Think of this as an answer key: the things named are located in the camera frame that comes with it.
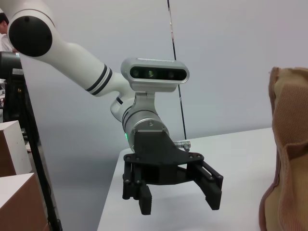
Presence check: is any silver left camera bracket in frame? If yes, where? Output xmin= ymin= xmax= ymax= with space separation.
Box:
xmin=131 ymin=91 xmax=158 ymax=116

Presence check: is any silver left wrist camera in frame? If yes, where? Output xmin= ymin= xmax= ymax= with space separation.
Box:
xmin=120 ymin=57 xmax=191 ymax=93

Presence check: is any person in white shirt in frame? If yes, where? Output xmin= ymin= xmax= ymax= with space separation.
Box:
xmin=0 ymin=13 xmax=14 ymax=52

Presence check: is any black stand post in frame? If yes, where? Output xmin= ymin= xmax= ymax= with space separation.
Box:
xmin=19 ymin=56 xmax=64 ymax=231

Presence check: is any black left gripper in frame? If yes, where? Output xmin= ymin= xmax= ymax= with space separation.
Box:
xmin=122 ymin=129 xmax=224 ymax=215

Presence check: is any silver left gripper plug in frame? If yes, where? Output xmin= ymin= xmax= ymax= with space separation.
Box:
xmin=173 ymin=141 xmax=192 ymax=151

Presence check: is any dark background equipment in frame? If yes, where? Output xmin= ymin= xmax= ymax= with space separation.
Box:
xmin=3 ymin=78 xmax=32 ymax=126

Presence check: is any thin black hanging cable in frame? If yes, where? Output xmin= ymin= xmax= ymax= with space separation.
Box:
xmin=167 ymin=0 xmax=189 ymax=140

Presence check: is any white-topped cardboard box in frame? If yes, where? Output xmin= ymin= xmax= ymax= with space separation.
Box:
xmin=0 ymin=172 xmax=51 ymax=231
xmin=0 ymin=120 xmax=34 ymax=178

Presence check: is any khaki canvas food bag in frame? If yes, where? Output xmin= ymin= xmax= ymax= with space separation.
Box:
xmin=259 ymin=66 xmax=308 ymax=231

